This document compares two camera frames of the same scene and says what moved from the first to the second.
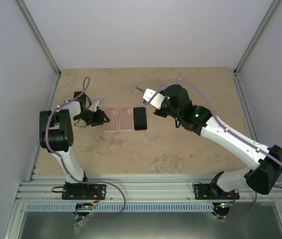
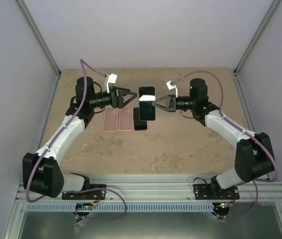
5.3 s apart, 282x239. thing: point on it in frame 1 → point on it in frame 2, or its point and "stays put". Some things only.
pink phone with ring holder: x=112 y=114 stays put
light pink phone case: x=126 y=118 stays put
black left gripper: x=99 y=120 → x=120 y=103
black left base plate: x=84 y=191 stays put
